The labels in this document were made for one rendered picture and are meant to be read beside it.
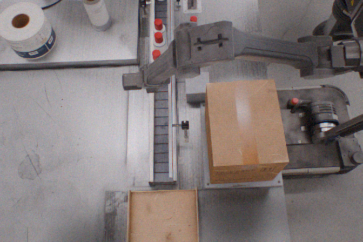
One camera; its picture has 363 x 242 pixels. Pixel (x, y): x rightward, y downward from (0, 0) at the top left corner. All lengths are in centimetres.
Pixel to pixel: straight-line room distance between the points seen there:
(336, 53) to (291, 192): 149
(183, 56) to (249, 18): 110
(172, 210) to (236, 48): 85
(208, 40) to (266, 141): 58
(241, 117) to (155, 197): 47
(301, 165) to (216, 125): 102
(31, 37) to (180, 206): 91
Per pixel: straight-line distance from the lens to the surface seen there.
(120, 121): 157
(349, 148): 224
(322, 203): 241
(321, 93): 237
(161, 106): 151
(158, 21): 148
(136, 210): 145
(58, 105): 167
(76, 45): 174
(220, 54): 71
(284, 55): 85
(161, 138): 146
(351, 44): 101
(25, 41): 166
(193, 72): 74
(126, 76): 118
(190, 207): 144
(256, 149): 120
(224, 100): 126
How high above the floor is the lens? 226
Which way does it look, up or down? 66 degrees down
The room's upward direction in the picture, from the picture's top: 5 degrees counter-clockwise
